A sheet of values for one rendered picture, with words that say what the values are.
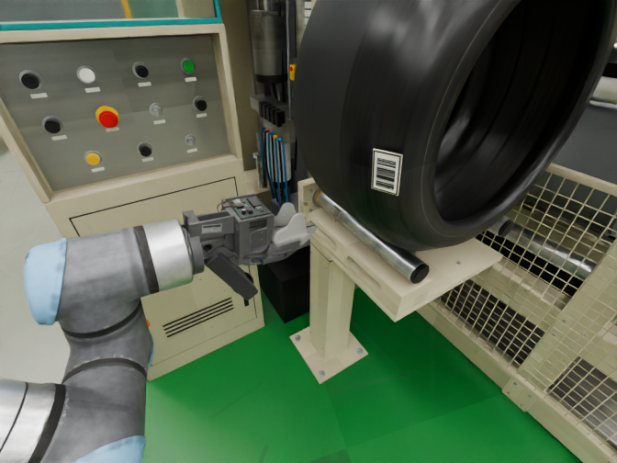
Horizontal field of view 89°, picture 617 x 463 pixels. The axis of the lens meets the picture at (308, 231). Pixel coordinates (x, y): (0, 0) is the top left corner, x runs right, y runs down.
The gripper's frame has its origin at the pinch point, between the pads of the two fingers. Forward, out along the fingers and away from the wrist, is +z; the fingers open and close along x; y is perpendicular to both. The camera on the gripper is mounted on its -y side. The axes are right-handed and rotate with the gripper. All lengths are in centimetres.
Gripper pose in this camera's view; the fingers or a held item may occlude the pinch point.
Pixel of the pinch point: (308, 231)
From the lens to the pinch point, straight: 53.8
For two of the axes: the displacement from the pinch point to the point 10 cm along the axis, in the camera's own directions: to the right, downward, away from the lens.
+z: 8.5, -2.1, 4.9
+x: -5.2, -5.1, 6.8
